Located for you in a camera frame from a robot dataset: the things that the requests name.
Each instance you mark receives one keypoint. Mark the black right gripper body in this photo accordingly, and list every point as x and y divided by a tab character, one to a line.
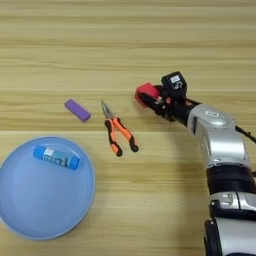
175	108

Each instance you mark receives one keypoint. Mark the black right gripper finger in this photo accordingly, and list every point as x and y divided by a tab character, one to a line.
158	88
150	100

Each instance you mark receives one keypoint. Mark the red cube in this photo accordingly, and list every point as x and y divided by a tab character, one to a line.
146	89

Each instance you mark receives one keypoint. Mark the purple rectangular block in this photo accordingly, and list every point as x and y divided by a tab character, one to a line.
77	110

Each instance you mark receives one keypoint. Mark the blue glue stick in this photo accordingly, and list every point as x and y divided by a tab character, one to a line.
56	158

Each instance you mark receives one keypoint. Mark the light blue round plate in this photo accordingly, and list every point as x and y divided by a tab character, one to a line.
43	200

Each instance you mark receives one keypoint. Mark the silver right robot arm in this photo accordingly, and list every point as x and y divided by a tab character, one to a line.
221	140

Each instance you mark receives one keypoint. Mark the small black box white label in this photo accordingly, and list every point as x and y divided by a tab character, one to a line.
174	82

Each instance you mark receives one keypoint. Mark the orange black needle-nose pliers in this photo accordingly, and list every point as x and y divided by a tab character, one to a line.
122	131

